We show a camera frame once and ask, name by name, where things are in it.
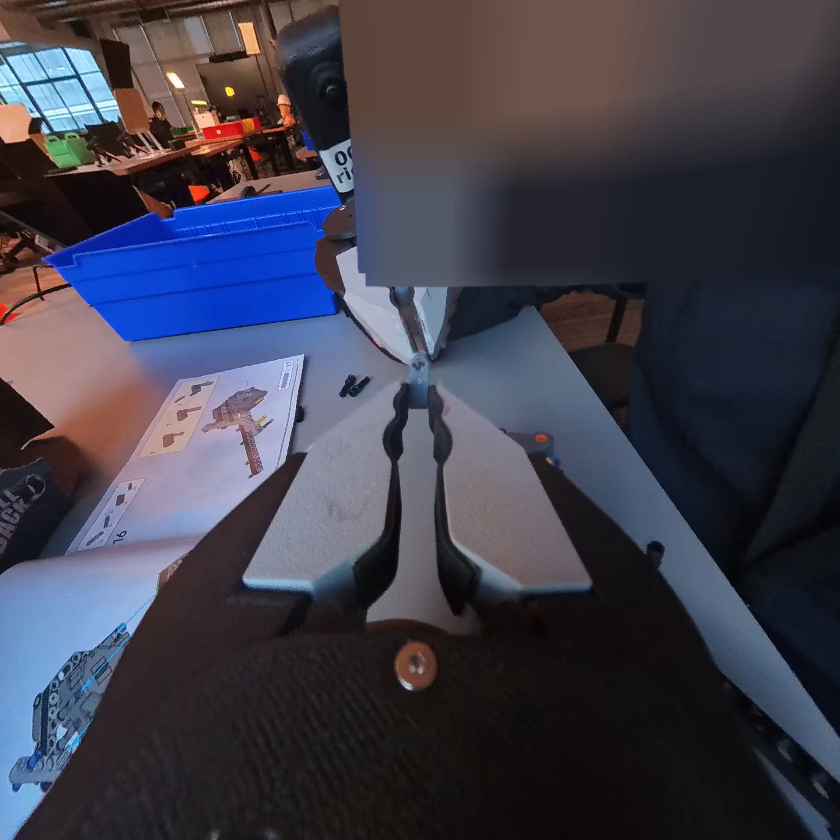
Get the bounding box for grey part with orange button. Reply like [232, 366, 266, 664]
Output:
[504, 430, 563, 468]

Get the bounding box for wooden desk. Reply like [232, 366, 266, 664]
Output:
[45, 125, 304, 201]

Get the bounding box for blue plastic bin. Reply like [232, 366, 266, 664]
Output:
[42, 185, 343, 343]

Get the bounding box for black cable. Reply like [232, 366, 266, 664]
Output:
[0, 281, 73, 327]

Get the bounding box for person's dark clothed body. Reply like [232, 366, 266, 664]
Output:
[626, 282, 840, 700]

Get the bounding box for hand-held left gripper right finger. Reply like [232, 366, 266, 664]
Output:
[427, 386, 594, 616]

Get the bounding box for large dark screen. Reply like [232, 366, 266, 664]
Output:
[196, 55, 280, 120]

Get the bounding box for lego instruction booklet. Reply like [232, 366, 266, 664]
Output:
[0, 354, 307, 796]

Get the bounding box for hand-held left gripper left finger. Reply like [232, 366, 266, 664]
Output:
[241, 385, 410, 610]

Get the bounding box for green bag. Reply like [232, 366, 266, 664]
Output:
[45, 130, 94, 169]

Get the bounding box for black lego track chain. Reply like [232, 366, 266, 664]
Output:
[721, 679, 840, 824]

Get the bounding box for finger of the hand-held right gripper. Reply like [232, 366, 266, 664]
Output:
[417, 286, 455, 361]
[335, 248, 421, 365]

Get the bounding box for red storage bins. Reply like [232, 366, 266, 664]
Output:
[201, 117, 263, 140]

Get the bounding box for dark grey lego axle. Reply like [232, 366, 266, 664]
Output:
[392, 287, 425, 359]

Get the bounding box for dark printed cloth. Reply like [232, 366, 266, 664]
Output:
[0, 458, 74, 573]

